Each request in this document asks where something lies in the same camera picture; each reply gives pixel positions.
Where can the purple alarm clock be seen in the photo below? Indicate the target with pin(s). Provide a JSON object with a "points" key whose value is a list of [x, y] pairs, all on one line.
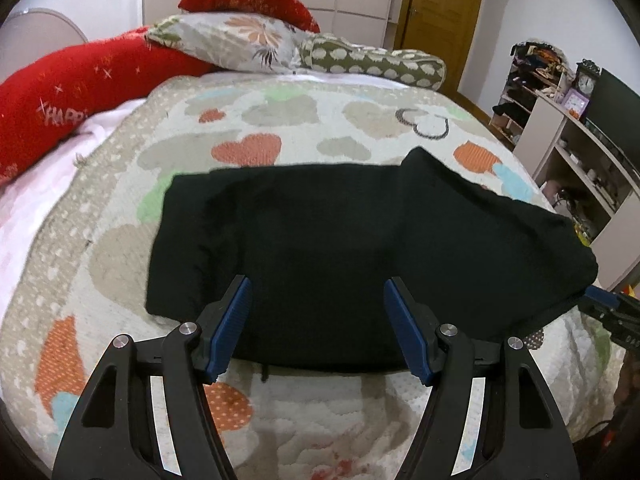
{"points": [[575, 102]]}

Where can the pink bed sheet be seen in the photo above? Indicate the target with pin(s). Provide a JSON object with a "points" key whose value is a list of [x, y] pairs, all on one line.
{"points": [[35, 200]]}

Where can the wooden door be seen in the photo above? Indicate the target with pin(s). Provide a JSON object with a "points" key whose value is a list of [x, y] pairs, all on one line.
{"points": [[440, 5]]}

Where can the cluttered open shoe rack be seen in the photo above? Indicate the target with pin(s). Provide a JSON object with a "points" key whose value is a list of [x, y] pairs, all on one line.
{"points": [[525, 90]]}

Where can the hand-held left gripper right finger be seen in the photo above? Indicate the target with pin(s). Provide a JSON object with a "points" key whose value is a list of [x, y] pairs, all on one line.
{"points": [[406, 329]]}

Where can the black ornate table clock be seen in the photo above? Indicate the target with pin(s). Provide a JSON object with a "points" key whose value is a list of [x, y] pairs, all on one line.
{"points": [[584, 80]]}

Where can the olive cloud-print bolster pillow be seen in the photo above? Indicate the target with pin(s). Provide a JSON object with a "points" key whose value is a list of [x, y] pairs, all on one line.
{"points": [[380, 62]]}

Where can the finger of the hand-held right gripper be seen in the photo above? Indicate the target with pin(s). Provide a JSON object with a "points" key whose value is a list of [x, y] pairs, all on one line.
{"points": [[602, 298]]}

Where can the black pants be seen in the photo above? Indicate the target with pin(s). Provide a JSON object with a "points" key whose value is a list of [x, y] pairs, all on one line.
{"points": [[360, 255]]}

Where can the floral grey pillow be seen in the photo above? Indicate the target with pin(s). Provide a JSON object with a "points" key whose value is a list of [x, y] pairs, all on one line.
{"points": [[235, 40]]}

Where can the round grey headboard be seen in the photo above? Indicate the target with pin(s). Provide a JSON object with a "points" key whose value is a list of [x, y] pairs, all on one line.
{"points": [[40, 30]]}

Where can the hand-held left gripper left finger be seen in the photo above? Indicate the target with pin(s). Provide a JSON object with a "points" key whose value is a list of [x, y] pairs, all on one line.
{"points": [[231, 324]]}

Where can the long red pillow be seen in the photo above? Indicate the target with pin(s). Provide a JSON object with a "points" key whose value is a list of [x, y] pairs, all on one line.
{"points": [[95, 80]]}

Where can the heart-print bed blanket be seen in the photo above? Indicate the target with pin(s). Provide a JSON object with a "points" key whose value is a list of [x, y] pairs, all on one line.
{"points": [[280, 125]]}

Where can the beige shelf unit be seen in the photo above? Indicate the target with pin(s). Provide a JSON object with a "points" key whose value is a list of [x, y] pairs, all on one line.
{"points": [[575, 160]]}

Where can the black television screen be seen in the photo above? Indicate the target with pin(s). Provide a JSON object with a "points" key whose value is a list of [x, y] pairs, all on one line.
{"points": [[617, 110]]}

